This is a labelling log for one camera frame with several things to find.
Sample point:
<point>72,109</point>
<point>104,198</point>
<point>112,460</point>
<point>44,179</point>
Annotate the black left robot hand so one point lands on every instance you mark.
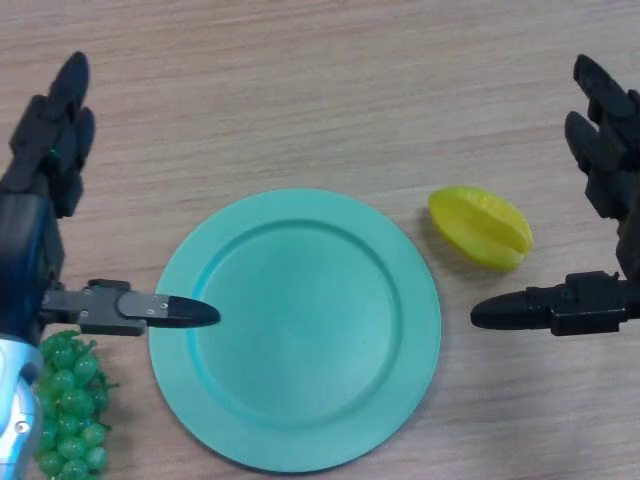
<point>30,240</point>

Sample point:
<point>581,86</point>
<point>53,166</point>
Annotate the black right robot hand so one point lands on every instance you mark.
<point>607,150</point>

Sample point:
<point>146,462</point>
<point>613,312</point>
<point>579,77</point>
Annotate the yellow starfruit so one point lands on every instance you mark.
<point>480,227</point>

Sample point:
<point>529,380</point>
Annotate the green round plate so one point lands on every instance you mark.
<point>300,340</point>

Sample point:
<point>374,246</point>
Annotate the green grape bunch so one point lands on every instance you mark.
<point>70,425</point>

